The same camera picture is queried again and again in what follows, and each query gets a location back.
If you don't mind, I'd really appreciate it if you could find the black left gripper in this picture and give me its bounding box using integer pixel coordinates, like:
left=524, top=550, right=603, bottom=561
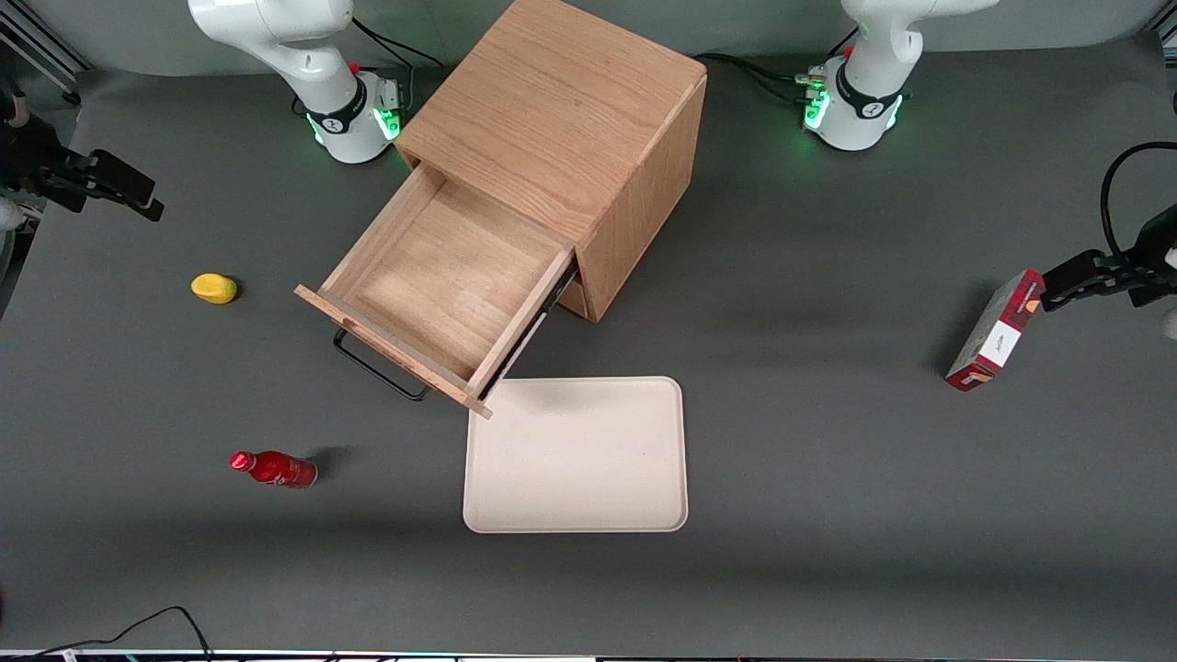
left=1042, top=207, right=1177, bottom=341

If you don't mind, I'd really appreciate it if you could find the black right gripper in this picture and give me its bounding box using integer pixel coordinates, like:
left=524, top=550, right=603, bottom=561
left=0, top=92, right=166, bottom=231

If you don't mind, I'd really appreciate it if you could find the light wooden drawer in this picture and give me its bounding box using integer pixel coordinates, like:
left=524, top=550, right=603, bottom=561
left=294, top=164, right=582, bottom=420

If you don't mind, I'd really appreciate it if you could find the red and white carton box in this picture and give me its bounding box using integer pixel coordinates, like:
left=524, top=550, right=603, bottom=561
left=946, top=269, right=1046, bottom=393

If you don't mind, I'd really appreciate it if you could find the red bottle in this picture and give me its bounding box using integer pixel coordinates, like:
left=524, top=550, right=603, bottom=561
left=230, top=451, right=318, bottom=489

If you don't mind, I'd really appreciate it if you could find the light wooden cabinet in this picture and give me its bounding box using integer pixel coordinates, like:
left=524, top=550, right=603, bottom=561
left=395, top=0, right=709, bottom=324

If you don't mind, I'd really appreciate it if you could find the beige plastic tray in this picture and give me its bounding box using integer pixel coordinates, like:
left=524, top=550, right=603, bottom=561
left=463, top=376, right=689, bottom=534

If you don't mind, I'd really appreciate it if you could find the black looped gripper cable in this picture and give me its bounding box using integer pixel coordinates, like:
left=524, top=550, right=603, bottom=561
left=1101, top=142, right=1177, bottom=260

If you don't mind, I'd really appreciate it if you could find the black arm base cable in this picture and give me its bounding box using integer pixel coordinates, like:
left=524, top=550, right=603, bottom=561
left=352, top=17, right=444, bottom=68
left=694, top=52, right=828, bottom=107

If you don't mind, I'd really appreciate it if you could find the black metal drawer handle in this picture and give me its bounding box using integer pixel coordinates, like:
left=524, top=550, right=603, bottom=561
left=333, top=328, right=430, bottom=403

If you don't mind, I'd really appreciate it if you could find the thin black table cable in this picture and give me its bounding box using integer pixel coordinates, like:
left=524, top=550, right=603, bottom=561
left=0, top=606, right=214, bottom=662

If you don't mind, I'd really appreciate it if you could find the black drawer slide rail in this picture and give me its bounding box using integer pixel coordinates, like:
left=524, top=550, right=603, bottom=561
left=483, top=260, right=580, bottom=392

